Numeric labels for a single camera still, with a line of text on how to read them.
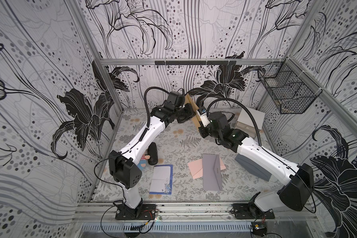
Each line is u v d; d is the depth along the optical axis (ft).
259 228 2.30
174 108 1.92
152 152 2.99
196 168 2.91
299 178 1.33
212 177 2.85
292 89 2.90
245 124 3.00
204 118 2.14
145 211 2.36
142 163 2.77
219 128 1.84
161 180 2.76
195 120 2.21
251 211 2.10
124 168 1.43
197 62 2.98
